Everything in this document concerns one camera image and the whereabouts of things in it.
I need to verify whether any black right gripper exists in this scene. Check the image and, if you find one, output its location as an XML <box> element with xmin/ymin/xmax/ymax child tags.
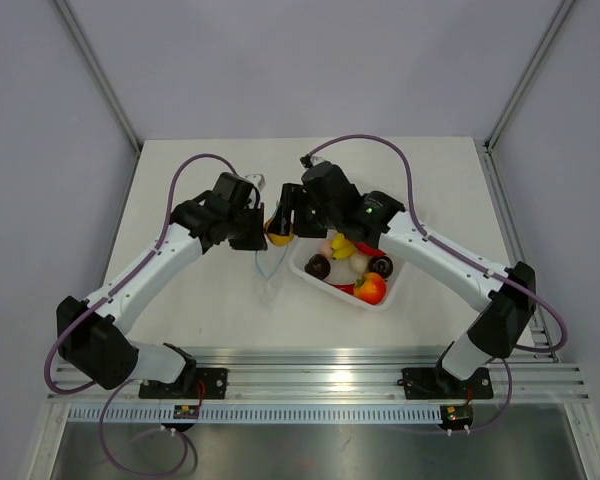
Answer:
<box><xmin>269</xmin><ymin>183</ymin><xmax>341</xmax><ymax>239</ymax></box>

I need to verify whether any yellow orange fruit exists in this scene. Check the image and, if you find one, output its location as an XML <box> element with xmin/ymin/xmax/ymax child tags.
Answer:
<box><xmin>264</xmin><ymin>217</ymin><xmax>295</xmax><ymax>247</ymax></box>

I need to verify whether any clear zip top bag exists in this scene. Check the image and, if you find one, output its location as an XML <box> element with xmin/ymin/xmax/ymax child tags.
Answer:
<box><xmin>254</xmin><ymin>237</ymin><xmax>290</xmax><ymax>303</ymax></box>

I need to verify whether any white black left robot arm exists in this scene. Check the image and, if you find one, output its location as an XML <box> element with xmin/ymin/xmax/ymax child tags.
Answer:
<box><xmin>56</xmin><ymin>172</ymin><xmax>267</xmax><ymax>398</ymax></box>

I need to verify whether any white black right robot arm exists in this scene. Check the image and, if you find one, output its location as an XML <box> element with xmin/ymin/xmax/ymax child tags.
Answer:
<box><xmin>268</xmin><ymin>162</ymin><xmax>535</xmax><ymax>399</ymax></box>

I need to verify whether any white perforated plastic basket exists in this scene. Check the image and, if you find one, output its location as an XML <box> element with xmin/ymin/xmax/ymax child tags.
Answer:
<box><xmin>288</xmin><ymin>230</ymin><xmax>413</xmax><ymax>312</ymax></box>

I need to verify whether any pink peach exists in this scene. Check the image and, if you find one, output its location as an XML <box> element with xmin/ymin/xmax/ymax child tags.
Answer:
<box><xmin>318</xmin><ymin>239</ymin><xmax>333</xmax><ymax>258</ymax></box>

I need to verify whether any dark purple plum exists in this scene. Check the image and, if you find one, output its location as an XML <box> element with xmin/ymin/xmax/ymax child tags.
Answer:
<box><xmin>304</xmin><ymin>254</ymin><xmax>331</xmax><ymax>281</ymax></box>

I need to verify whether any yellow banana bunch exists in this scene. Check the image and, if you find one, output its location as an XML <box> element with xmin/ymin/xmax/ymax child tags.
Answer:
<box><xmin>330</xmin><ymin>233</ymin><xmax>357</xmax><ymax>260</ymax></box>

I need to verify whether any white garlic bulb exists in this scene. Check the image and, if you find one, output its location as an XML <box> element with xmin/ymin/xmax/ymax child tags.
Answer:
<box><xmin>349</xmin><ymin>252</ymin><xmax>369</xmax><ymax>275</ymax></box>

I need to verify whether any red chili pepper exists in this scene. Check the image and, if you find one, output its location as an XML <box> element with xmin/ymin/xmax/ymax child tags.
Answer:
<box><xmin>332</xmin><ymin>283</ymin><xmax>355</xmax><ymax>295</ymax></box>

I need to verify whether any orange red tomato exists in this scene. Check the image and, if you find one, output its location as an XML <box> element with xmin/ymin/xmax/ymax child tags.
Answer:
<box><xmin>353</xmin><ymin>272</ymin><xmax>387</xmax><ymax>305</ymax></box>

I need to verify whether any left small circuit board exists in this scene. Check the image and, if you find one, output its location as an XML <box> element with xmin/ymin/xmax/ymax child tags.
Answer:
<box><xmin>173</xmin><ymin>405</ymin><xmax>200</xmax><ymax>420</ymax></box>

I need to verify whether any small circuit board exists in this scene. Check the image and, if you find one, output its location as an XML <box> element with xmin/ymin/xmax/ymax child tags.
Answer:
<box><xmin>440</xmin><ymin>404</ymin><xmax>474</xmax><ymax>431</ymax></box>
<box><xmin>173</xmin><ymin>405</ymin><xmax>200</xmax><ymax>420</ymax></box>

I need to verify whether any right small circuit board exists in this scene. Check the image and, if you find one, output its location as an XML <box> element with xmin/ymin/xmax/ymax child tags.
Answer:
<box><xmin>440</xmin><ymin>404</ymin><xmax>474</xmax><ymax>431</ymax></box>

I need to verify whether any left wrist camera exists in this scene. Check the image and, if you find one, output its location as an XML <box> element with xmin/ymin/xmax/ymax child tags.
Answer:
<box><xmin>245</xmin><ymin>174</ymin><xmax>266</xmax><ymax>191</ymax></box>

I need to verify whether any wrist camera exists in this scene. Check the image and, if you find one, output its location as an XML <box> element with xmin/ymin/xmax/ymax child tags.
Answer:
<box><xmin>300</xmin><ymin>154</ymin><xmax>329</xmax><ymax>170</ymax></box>
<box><xmin>245</xmin><ymin>174</ymin><xmax>266</xmax><ymax>191</ymax></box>

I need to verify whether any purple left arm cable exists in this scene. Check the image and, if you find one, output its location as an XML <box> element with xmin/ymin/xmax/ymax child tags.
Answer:
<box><xmin>46</xmin><ymin>152</ymin><xmax>239</xmax><ymax>474</ymax></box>

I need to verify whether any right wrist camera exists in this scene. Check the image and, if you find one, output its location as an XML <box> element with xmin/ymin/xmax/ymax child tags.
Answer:
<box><xmin>300</xmin><ymin>154</ymin><xmax>329</xmax><ymax>170</ymax></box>

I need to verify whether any aluminium rail frame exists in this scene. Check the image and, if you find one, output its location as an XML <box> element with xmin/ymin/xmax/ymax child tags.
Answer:
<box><xmin>44</xmin><ymin>147</ymin><xmax>591</xmax><ymax>406</ymax></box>

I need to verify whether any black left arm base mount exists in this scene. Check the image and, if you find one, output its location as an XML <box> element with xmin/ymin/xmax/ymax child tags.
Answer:
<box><xmin>139</xmin><ymin>367</ymin><xmax>229</xmax><ymax>400</ymax></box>

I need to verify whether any white slotted cable duct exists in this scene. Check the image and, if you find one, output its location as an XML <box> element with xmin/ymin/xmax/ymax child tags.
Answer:
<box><xmin>68</xmin><ymin>404</ymin><xmax>441</xmax><ymax>425</ymax></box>

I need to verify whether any left aluminium corner post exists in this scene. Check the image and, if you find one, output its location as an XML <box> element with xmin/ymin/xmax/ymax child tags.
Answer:
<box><xmin>50</xmin><ymin>0</ymin><xmax>143</xmax><ymax>158</ymax></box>

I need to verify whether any aluminium corner post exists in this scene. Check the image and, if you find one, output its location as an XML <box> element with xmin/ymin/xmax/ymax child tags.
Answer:
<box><xmin>50</xmin><ymin>0</ymin><xmax>143</xmax><ymax>158</ymax></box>
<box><xmin>484</xmin><ymin>0</ymin><xmax>579</xmax><ymax>154</ymax></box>

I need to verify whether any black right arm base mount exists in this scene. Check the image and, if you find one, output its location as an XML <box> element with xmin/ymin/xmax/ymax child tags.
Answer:
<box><xmin>396</xmin><ymin>367</ymin><xmax>494</xmax><ymax>400</ymax></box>

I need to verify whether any right aluminium corner post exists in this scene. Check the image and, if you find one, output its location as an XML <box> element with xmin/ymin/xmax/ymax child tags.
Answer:
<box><xmin>484</xmin><ymin>0</ymin><xmax>579</xmax><ymax>154</ymax></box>

